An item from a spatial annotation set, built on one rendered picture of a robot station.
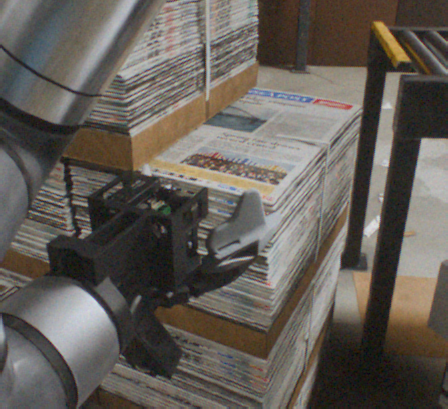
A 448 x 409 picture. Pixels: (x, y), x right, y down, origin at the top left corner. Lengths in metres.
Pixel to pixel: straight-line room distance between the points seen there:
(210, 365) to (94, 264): 0.47
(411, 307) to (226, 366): 1.14
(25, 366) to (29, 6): 0.18
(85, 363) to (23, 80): 0.16
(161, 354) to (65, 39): 0.25
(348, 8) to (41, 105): 4.06
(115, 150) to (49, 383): 0.37
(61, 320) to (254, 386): 0.48
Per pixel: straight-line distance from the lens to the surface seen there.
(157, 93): 0.65
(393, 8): 4.36
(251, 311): 0.67
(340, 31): 4.34
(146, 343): 0.41
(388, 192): 1.25
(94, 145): 0.65
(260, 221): 0.45
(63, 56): 0.29
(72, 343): 0.32
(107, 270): 0.34
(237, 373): 0.76
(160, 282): 0.40
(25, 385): 0.30
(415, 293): 1.89
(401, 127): 1.19
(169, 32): 0.67
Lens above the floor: 1.11
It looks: 28 degrees down
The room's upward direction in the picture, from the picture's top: straight up
